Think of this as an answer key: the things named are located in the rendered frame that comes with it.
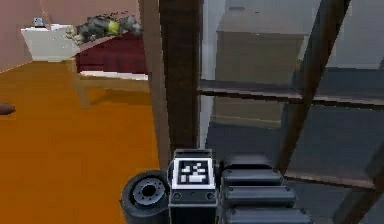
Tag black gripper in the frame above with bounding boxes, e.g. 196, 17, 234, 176
119, 169, 172, 224

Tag dark brown wooden shelf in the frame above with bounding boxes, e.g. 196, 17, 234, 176
138, 0, 384, 224

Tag brown round object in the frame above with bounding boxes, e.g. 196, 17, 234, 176
0, 102, 17, 116

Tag yellow-green pillow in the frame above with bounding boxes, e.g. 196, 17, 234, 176
107, 20, 121, 36

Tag beige chest of drawers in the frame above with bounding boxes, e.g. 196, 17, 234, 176
211, 13, 311, 129

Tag white bedside cabinet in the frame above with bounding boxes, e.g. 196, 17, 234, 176
20, 23, 81, 62

